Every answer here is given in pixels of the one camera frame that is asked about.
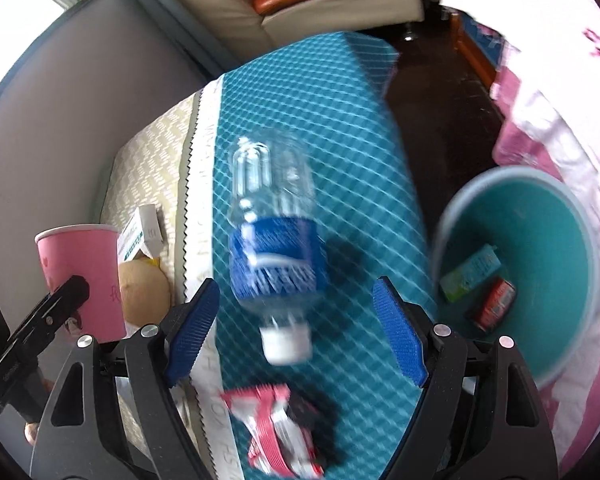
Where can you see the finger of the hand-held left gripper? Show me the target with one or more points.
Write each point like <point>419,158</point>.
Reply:
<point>50,312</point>

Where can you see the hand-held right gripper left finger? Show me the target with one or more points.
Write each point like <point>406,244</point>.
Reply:
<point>195,332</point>

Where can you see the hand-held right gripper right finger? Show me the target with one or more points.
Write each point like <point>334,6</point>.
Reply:
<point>400,332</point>

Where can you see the brown coconut shell bowl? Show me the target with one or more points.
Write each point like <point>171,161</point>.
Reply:
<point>140,290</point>

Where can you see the clear plastic bottle blue label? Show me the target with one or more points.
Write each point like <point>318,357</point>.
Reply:
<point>275,265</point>

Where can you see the red white snack wrapper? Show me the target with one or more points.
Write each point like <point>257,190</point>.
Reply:
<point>272,435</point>

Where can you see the teal round trash bin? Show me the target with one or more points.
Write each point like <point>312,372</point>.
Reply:
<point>530,230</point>

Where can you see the person's left hand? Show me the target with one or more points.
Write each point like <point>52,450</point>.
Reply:
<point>32,433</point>

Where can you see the pink paper cup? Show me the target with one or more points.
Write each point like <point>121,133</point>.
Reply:
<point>87,260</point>

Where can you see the green drink carton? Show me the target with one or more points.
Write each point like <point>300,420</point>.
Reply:
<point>472,272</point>

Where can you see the red drink can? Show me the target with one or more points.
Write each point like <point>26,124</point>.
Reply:
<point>495,302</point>

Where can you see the white green cardboard box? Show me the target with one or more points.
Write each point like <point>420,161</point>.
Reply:
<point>140,232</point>

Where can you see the pink white bed sheet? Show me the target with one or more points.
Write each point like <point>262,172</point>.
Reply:
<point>522,135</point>

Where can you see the teal patterned tablecloth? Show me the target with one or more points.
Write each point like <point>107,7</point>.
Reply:
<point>305,110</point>

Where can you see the window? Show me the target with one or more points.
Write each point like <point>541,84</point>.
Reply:
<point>20,25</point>

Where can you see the cream leather sofa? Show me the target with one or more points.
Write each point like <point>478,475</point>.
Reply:
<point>300,27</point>

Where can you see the floral bedspread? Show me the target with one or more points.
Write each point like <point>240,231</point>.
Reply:
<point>555,10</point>

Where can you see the wooden bed frame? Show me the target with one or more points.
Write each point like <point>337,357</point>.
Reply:
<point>472,57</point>

